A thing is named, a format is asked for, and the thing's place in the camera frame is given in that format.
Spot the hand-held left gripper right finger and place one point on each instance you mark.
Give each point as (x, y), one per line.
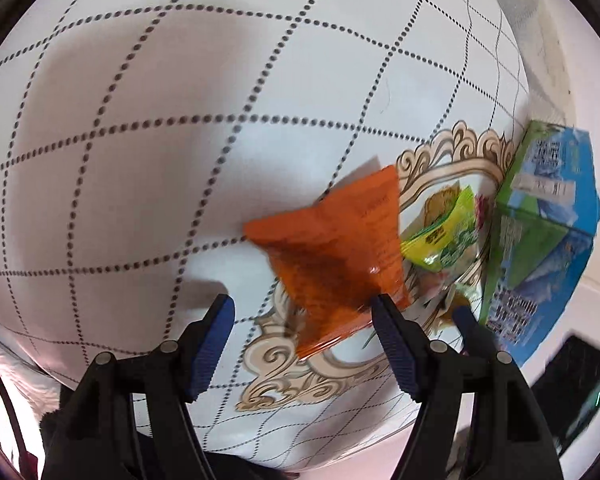
(397, 347)

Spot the white diamond-pattern blanket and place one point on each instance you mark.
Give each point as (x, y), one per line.
(155, 160)

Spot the blue printed cardboard box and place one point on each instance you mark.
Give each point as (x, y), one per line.
(540, 240)

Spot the orange snack packet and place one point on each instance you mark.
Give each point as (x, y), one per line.
(330, 260)

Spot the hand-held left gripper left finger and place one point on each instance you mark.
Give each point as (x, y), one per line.
(212, 345)

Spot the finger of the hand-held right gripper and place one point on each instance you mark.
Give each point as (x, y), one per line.
(472, 332)

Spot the clear braised egg packet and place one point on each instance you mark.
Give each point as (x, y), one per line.
(442, 310)

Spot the green snack packet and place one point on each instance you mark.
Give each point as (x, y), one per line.
(445, 245)

